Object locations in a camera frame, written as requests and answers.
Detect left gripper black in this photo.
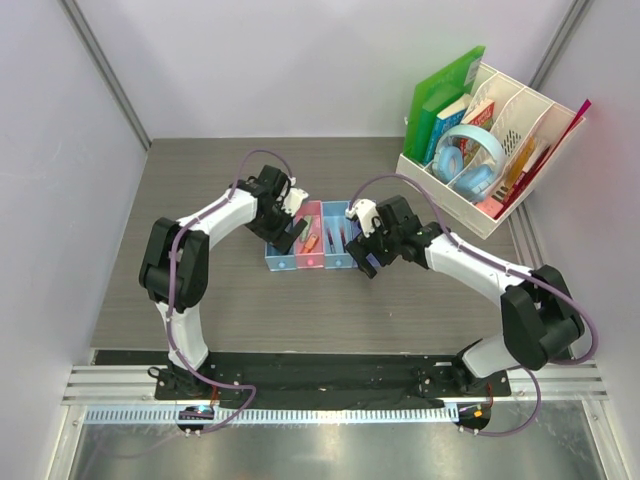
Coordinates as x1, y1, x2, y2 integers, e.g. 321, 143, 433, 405
248, 201, 307, 256

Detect purple plastic bin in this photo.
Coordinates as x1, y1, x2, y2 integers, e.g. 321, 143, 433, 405
352, 221, 368, 273

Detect pink plastic bin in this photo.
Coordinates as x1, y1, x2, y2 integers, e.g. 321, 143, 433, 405
294, 201, 325, 269

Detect light blue bin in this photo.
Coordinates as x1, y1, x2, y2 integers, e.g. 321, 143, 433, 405
322, 201, 356, 269
264, 244, 297, 272

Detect light blue front bin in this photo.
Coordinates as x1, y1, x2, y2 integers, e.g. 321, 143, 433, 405
264, 244, 297, 272

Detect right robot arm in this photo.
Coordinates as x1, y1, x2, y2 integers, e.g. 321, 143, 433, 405
345, 195, 585, 395

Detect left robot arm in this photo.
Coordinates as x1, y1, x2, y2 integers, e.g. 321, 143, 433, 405
139, 165, 309, 399

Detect blue headphones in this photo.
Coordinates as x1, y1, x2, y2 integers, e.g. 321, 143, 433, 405
430, 124, 507, 203

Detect pink eraser block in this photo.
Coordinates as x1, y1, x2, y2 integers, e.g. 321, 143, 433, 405
476, 197, 504, 219

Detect white desk file organizer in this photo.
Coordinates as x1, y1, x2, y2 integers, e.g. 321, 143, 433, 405
396, 60, 583, 239

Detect blue spine book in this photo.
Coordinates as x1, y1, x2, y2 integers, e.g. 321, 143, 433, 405
422, 93, 472, 165

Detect red transparent folder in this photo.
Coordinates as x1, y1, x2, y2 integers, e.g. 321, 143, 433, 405
498, 99, 592, 217

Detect yellow booklet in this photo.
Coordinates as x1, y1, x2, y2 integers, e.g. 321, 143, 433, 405
504, 137, 535, 189

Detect green plastic folder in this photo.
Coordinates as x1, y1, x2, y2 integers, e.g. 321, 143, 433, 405
403, 45, 486, 163

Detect red cover book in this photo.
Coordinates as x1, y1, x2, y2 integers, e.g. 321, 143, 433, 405
458, 99, 495, 166

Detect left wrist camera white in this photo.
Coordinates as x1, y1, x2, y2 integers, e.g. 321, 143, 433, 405
281, 187, 309, 216

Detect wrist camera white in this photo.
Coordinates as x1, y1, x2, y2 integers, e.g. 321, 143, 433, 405
345, 199, 382, 238
281, 187, 309, 216

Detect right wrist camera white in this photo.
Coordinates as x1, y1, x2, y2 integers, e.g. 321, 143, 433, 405
345, 199, 382, 238

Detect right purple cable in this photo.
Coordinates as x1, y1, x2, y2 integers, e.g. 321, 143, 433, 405
347, 173, 600, 438

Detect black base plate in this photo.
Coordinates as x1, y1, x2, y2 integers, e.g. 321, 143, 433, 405
147, 352, 511, 411

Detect white slotted cable duct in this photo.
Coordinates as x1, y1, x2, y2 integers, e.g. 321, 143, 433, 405
84, 404, 459, 426

